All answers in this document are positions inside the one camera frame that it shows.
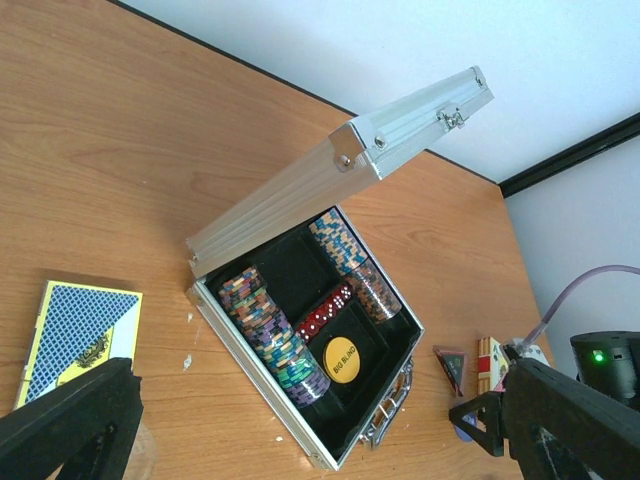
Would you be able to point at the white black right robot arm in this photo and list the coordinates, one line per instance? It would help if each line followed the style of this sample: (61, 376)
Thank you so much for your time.
(607, 376)

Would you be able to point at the right chip row in case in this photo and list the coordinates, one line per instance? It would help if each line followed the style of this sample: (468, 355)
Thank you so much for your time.
(351, 260)

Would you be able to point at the red playing card deck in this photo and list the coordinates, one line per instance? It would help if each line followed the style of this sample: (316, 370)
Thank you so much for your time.
(492, 366)

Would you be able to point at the silver aluminium poker case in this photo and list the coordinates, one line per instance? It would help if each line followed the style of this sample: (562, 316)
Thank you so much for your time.
(268, 229)

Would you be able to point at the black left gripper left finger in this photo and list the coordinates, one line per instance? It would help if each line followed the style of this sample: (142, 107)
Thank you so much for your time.
(84, 429)

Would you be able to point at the left chip row in case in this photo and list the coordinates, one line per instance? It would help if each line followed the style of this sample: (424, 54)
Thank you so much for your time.
(272, 337)

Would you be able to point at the yellow big blind button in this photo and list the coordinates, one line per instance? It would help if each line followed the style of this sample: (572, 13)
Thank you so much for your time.
(341, 360)

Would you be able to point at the blue playing card deck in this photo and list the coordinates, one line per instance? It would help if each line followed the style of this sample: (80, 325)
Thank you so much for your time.
(78, 327)

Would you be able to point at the red dice row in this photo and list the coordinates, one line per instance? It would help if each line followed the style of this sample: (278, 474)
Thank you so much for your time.
(326, 311)

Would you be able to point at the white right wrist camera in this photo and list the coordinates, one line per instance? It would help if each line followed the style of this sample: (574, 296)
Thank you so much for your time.
(514, 348)

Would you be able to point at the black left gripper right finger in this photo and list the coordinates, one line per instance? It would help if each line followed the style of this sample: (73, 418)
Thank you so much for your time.
(559, 428)

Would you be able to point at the clear round dealer button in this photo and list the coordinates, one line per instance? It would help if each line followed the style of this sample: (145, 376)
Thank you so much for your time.
(143, 455)

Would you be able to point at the chip row in case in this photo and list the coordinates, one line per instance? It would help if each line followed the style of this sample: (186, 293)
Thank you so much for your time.
(272, 337)
(351, 260)

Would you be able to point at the black triangular dealer token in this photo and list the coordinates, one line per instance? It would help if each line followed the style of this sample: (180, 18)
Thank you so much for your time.
(455, 365)

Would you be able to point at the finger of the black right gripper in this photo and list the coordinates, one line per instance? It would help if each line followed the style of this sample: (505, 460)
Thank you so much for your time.
(482, 419)

